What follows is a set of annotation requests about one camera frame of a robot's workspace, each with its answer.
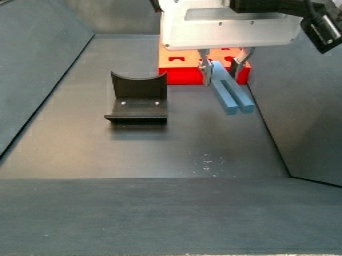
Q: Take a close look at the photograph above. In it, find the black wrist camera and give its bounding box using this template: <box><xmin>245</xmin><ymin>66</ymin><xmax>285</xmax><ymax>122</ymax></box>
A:
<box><xmin>300</xmin><ymin>0</ymin><xmax>342</xmax><ymax>54</ymax></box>

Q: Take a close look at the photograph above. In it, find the red shape-sorting board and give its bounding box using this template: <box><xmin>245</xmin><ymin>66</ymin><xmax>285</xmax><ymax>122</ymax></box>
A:
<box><xmin>157</xmin><ymin>44</ymin><xmax>240</xmax><ymax>85</ymax></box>

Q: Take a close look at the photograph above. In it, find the dark curved holder stand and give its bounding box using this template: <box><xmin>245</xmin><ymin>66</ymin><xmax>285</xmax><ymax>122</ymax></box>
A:
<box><xmin>104</xmin><ymin>73</ymin><xmax>168</xmax><ymax>123</ymax></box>

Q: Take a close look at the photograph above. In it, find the black camera cable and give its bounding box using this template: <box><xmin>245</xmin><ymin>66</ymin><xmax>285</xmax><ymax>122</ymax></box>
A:
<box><xmin>301</xmin><ymin>0</ymin><xmax>323</xmax><ymax>21</ymax></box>

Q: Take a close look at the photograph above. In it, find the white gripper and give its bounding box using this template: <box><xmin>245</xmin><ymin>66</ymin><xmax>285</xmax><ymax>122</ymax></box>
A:
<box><xmin>158</xmin><ymin>0</ymin><xmax>300</xmax><ymax>86</ymax></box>

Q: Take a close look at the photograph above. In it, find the blue double-square peg object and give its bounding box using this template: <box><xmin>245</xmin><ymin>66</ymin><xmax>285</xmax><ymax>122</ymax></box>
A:
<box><xmin>211</xmin><ymin>61</ymin><xmax>255</xmax><ymax>115</ymax></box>

